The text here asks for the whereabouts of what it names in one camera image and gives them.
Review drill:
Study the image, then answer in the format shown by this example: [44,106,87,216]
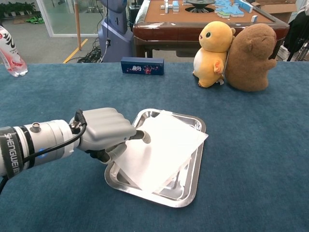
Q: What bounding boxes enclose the wooden pole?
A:
[74,0,82,50]

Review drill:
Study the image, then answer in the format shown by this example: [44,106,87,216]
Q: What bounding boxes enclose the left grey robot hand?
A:
[77,107,152,165]

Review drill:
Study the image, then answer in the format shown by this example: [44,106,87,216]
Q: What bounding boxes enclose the yellow plush toy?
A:
[192,21,236,88]

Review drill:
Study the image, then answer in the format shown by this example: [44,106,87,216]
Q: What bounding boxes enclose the black garment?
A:
[284,9,309,61]

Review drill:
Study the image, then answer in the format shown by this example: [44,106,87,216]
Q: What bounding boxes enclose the clear plastic drink bottle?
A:
[0,25,28,77]

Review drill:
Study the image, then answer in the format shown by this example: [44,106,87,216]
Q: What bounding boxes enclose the white paper napkin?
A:
[113,110,210,194]

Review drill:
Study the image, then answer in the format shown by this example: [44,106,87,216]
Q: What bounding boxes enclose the blue tablecloth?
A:
[0,61,309,232]

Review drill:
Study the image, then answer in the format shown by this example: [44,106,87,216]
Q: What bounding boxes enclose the black mahjong table dial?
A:
[185,0,216,13]

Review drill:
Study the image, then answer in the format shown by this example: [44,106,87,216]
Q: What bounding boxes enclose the black cable bundle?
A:
[77,38,104,63]

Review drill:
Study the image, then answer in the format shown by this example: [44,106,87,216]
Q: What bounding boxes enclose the brown plush toy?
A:
[224,23,278,92]

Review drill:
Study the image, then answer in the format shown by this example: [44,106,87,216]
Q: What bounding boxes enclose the silver metal tray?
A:
[104,108,207,208]

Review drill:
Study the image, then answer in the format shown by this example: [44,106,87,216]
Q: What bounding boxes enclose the dark blue printed box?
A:
[120,57,166,76]

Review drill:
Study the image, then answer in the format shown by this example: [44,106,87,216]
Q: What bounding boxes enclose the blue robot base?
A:
[98,0,134,63]

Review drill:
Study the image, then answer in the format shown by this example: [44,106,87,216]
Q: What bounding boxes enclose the brown mahjong table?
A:
[132,0,290,58]

